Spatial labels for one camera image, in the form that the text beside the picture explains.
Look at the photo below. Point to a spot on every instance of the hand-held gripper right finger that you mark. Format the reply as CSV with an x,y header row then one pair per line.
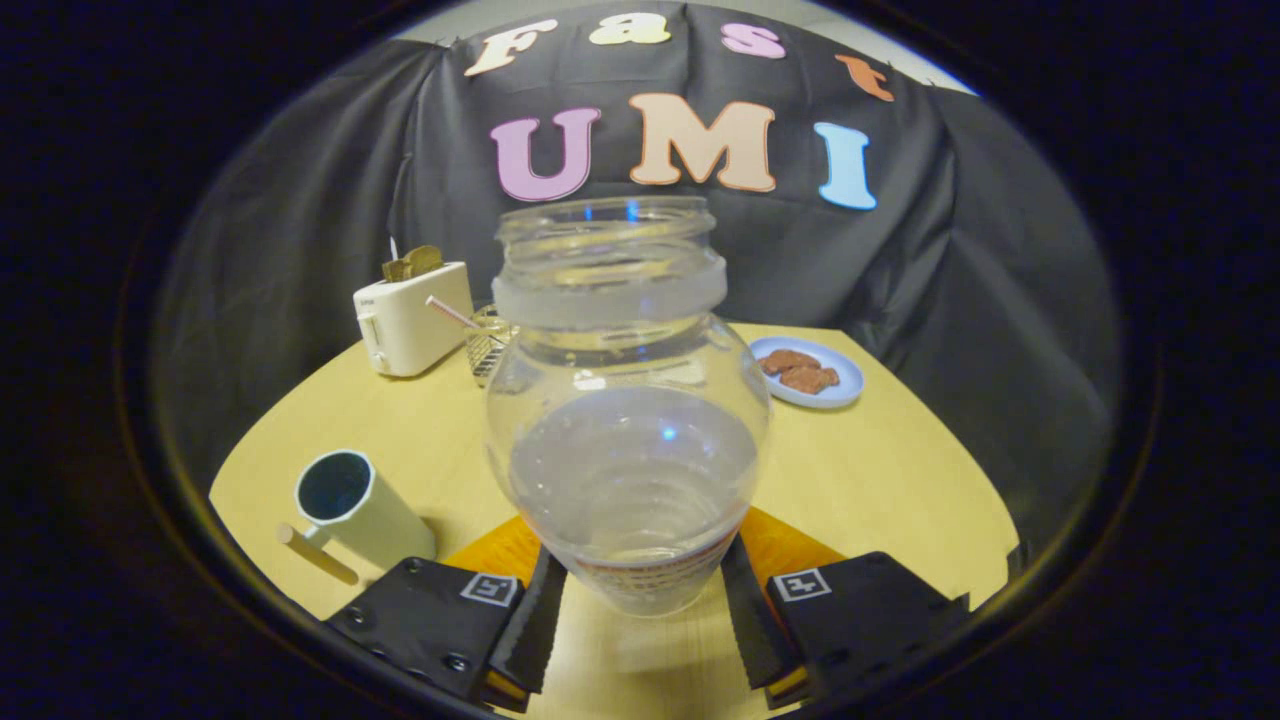
x,y
750,630

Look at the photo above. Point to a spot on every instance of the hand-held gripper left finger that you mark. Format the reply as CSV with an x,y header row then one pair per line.
x,y
535,630

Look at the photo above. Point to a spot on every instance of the clear plastic juice bottle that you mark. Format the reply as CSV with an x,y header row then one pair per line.
x,y
625,440

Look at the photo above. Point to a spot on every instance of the wooden table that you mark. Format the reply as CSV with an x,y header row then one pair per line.
x,y
880,470

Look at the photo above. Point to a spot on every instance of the brown cookie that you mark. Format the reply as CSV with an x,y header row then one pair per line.
x,y
790,360
810,380

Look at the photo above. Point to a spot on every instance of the small blue plate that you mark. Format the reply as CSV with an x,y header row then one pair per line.
x,y
845,385

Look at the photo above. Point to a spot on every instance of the white toaster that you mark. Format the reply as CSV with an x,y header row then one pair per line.
x,y
415,325

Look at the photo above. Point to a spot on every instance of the pink striped straw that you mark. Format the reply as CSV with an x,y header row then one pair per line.
x,y
450,311

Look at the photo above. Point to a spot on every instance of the brown toast slice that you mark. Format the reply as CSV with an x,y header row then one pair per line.
x,y
412,263

